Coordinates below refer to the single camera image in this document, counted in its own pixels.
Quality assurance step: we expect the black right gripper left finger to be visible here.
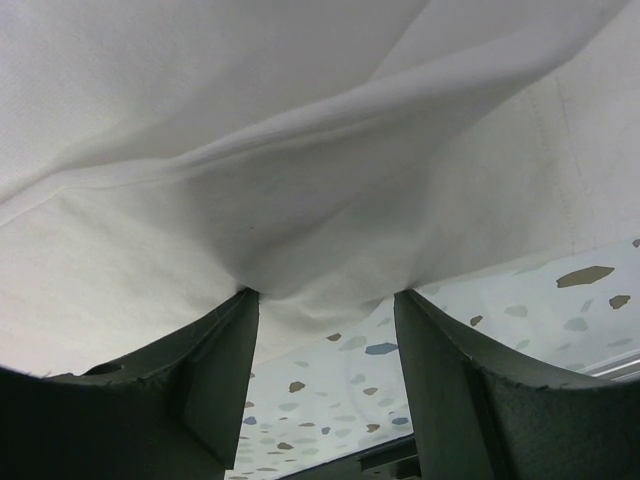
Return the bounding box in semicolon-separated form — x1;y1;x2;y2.
1;289;259;479

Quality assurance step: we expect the white Coca-Cola t-shirt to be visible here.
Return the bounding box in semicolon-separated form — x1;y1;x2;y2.
1;1;639;376

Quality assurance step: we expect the aluminium right side rail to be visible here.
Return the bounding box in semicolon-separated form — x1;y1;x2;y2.
584;353;640;382

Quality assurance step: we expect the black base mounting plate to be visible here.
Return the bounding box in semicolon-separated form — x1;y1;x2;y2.
283;434;422;480

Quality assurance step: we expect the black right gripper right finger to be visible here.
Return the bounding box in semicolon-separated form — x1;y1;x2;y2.
394;291;639;479

